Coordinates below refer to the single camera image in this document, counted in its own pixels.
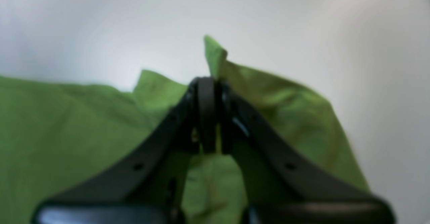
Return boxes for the green T-shirt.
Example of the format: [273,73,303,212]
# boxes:
[0,36,370,224]

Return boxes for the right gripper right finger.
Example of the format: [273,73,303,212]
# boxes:
[206,78,396,224]

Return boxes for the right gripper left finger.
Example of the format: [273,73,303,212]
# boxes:
[31,77,210,224]

